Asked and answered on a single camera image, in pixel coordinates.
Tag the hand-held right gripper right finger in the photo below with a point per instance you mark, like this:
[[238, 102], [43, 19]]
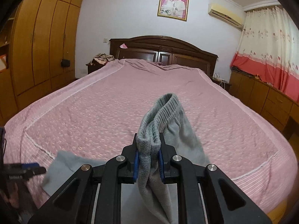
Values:
[[160, 165]]

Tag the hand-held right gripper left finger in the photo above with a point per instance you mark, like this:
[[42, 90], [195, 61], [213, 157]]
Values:
[[136, 165]]

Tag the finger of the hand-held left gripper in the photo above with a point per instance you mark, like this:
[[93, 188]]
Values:
[[37, 170], [29, 166]]

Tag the grey pants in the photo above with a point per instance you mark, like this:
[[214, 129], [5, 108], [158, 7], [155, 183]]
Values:
[[149, 168]]

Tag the bed with pink floral cover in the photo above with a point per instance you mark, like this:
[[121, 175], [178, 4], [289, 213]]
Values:
[[105, 121]]

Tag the white power strip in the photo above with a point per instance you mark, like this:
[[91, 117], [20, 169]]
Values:
[[219, 77]]

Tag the small black bag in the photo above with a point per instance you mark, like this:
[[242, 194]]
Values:
[[65, 63]]

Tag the pile of beige clothes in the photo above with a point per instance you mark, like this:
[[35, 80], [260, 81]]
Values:
[[102, 58]]

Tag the dark wooden headboard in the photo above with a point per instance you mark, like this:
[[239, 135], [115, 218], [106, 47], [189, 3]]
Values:
[[144, 49]]

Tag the small pink cloth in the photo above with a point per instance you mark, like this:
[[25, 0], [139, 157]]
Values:
[[123, 46]]

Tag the wooden wardrobe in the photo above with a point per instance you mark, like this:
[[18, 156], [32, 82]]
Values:
[[44, 46]]

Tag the dark cloth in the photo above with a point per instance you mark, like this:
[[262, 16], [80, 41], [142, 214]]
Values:
[[240, 71]]

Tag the low wooden cabinet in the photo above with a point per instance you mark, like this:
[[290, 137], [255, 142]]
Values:
[[264, 95]]

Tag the cream and red floral curtain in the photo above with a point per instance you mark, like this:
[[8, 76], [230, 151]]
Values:
[[268, 51]]

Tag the gold framed wall photo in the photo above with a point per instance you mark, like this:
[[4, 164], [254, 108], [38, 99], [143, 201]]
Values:
[[173, 5]]

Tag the wall air conditioner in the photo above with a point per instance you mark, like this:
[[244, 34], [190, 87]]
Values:
[[224, 14]]

